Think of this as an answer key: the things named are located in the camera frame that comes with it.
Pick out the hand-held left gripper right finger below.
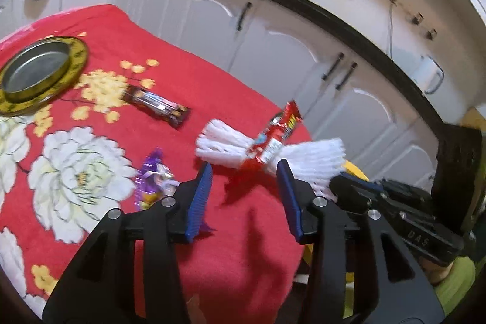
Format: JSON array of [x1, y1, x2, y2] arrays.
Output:
[[276, 158, 445, 324]]

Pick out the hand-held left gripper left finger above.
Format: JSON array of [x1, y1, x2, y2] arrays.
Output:
[[42, 162, 214, 324]]

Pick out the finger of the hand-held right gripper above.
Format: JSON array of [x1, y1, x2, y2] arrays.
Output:
[[328, 174, 395, 219]]

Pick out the red snack packet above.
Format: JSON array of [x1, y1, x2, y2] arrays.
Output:
[[245, 100, 303, 173]]

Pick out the person's right forearm green sleeve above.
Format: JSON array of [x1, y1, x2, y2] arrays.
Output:
[[433, 255, 477, 315]]

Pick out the person's right hand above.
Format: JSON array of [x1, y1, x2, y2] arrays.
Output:
[[419, 257, 456, 285]]

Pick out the purple candy wrapper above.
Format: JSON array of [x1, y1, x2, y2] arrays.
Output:
[[136, 148, 181, 211]]

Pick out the red floral blanket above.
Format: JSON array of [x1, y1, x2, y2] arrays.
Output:
[[0, 4, 316, 324]]

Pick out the white jug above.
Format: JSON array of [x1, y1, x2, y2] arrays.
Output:
[[412, 54, 444, 95]]

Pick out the dark chocolate bar wrapper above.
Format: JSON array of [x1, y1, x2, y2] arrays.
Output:
[[123, 85, 192, 129]]

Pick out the white kitchen base cabinets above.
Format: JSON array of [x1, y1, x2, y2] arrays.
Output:
[[0, 0, 442, 196]]

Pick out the round metal tin lid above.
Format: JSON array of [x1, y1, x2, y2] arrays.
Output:
[[0, 36, 89, 117]]

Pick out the black power cable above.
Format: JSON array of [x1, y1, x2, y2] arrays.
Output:
[[386, 0, 396, 56]]

